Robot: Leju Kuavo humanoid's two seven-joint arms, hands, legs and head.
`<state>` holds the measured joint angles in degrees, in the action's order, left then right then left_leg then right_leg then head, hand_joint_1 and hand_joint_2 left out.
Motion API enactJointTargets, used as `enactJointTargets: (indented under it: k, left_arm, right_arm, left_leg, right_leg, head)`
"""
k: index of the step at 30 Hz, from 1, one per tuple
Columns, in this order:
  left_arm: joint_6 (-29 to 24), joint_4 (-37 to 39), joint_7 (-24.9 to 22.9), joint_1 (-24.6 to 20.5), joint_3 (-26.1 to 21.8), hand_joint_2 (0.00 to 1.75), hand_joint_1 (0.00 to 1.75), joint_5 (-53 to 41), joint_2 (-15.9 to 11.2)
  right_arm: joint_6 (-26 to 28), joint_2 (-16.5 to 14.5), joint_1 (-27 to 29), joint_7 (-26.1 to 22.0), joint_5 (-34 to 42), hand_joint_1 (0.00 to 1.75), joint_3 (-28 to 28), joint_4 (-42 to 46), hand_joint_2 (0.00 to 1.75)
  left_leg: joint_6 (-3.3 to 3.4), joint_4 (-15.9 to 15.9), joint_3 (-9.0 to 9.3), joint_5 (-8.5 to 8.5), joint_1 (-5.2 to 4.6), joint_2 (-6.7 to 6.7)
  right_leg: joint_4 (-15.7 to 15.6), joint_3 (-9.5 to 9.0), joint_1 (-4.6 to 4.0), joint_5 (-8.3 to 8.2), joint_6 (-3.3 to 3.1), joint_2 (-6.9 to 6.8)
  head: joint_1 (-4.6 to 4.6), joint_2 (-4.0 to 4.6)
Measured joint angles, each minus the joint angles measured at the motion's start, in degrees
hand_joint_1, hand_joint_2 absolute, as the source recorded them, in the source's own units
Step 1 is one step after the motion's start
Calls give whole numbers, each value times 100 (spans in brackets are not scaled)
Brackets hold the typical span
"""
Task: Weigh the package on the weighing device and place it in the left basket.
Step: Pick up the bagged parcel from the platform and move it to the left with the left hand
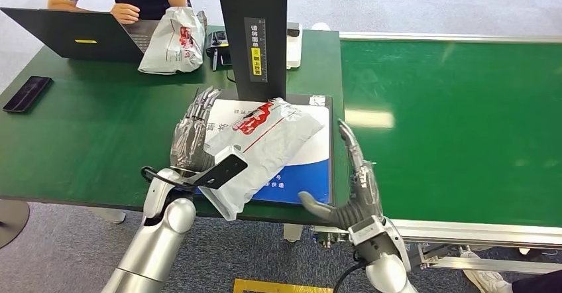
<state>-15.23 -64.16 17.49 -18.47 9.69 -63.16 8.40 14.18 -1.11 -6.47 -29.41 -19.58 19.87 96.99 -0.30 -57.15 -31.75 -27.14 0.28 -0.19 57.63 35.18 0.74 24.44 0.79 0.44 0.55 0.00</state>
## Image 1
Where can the silver tape piece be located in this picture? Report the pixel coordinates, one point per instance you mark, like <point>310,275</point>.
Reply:
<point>317,100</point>

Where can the grey round pedestal base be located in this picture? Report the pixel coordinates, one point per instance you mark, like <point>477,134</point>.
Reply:
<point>11,223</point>

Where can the white table leg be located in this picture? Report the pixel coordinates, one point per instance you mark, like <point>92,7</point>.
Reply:
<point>292,233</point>
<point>110,215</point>

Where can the person's right hand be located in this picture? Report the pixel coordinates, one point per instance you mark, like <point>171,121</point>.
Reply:
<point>126,13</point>

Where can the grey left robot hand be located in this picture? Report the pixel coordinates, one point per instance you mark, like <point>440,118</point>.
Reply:
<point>189,146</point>

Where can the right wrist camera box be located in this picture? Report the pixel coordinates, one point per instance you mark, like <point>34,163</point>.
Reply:
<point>373,234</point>

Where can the black handheld controller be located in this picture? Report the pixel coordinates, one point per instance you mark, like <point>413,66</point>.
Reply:
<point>216,40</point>

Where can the white shoe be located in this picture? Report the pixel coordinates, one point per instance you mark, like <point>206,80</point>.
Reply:
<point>483,278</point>

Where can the blue white scale platform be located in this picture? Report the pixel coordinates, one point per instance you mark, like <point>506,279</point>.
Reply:
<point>307,159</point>

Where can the black smartphone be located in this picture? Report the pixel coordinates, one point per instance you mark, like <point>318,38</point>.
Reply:
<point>27,93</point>

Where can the white power strip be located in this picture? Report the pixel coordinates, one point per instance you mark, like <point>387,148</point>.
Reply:
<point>293,51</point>

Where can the black laptop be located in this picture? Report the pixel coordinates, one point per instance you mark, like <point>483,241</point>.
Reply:
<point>70,36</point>

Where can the white courier bag red print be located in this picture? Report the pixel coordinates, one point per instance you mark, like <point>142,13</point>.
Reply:
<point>272,146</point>
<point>172,45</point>

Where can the person's leg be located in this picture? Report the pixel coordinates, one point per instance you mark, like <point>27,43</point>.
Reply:
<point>538,283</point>

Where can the green belt conveyor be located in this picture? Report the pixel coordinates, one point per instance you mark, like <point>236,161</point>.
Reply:
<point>461,150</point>

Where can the black scale column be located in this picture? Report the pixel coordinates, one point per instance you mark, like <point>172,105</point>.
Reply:
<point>254,5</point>

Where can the white rounded object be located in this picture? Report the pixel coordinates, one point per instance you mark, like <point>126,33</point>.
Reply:
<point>320,27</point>

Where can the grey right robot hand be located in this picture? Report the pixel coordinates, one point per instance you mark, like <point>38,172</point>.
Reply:
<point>366,194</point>

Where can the black power adapter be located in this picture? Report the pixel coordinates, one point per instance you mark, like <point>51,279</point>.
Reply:
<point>293,29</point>

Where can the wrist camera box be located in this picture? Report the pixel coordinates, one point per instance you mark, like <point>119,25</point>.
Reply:
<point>373,234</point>
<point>224,172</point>

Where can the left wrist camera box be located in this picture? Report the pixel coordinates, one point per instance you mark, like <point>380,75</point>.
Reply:
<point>224,172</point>

